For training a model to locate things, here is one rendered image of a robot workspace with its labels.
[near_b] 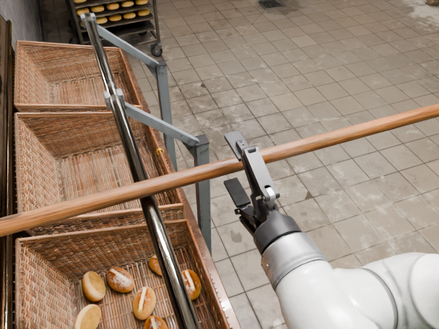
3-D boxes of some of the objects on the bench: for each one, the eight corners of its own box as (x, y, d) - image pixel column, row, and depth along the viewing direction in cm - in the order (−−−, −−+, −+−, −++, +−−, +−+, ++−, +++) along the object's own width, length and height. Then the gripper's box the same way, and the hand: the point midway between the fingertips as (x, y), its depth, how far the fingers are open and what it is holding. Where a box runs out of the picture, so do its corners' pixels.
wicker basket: (45, 279, 126) (14, 227, 107) (35, 165, 163) (10, 111, 144) (189, 233, 139) (185, 179, 119) (149, 137, 176) (141, 83, 157)
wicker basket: (55, 512, 86) (7, 495, 67) (43, 288, 124) (11, 236, 104) (259, 422, 98) (268, 386, 79) (191, 243, 136) (187, 189, 117)
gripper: (269, 205, 52) (211, 112, 67) (257, 293, 69) (213, 203, 84) (318, 190, 54) (251, 103, 69) (294, 279, 71) (245, 194, 86)
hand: (234, 163), depth 75 cm, fingers open, 12 cm apart
